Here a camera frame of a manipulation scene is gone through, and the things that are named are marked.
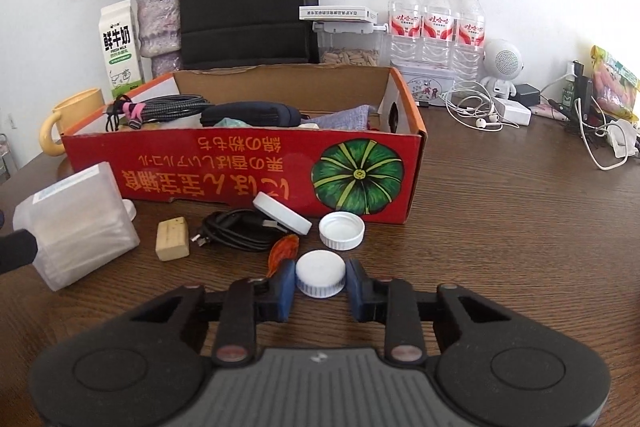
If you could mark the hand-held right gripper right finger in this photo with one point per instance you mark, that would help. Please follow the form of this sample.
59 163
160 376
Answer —
356 292

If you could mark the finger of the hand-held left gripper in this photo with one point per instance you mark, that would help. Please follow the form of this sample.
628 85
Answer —
15 249

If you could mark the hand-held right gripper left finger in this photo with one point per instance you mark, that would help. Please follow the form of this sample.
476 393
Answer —
285 292

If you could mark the orange dried leaf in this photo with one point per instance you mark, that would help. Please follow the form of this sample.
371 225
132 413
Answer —
282 252

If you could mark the ribbed white cap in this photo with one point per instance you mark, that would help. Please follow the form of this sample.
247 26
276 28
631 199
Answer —
320 272

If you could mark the wide white cap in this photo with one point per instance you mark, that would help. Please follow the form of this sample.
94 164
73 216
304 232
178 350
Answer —
341 232

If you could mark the translucent plastic box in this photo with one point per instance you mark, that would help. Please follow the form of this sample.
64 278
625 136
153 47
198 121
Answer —
80 217

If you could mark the white lid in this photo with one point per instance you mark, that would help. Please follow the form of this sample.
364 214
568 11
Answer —
280 214

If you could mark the small white cap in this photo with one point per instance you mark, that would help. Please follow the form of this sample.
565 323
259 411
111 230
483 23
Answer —
130 209

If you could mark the wooden block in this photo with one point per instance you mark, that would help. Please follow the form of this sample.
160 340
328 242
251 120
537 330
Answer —
172 239

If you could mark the red cardboard box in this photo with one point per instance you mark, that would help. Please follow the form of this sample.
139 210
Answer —
225 167

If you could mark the navy zipper pouch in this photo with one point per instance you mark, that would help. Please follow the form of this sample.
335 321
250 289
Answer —
250 113

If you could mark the yellow mug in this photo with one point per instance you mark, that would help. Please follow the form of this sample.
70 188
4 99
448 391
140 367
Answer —
80 104

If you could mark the white earphones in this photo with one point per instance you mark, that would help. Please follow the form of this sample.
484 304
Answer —
482 123

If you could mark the white tin box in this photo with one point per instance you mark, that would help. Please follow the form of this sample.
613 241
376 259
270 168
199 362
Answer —
425 84

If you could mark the white milk carton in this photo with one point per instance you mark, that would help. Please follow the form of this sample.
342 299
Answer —
117 47

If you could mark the clear container with seeds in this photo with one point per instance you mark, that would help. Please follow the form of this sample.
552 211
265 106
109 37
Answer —
350 54

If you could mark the white charger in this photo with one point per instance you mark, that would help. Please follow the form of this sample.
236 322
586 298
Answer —
515 112

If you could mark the black power adapter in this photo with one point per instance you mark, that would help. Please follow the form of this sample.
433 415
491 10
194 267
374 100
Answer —
527 95

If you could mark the pink pen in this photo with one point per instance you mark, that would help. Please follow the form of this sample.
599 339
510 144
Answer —
547 112

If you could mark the purple mottled vase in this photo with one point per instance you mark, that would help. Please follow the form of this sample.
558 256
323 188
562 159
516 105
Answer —
160 22

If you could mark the white robot speaker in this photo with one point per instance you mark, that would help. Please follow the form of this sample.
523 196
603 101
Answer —
502 59

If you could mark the white flat box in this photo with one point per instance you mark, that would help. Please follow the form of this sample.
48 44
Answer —
340 13

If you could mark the green spray bottle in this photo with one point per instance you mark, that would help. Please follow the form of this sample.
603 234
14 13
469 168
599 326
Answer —
569 94

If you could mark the black stand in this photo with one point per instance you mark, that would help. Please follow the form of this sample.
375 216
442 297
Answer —
584 97

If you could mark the yellow snack packet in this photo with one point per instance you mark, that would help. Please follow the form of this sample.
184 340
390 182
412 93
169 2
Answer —
615 87

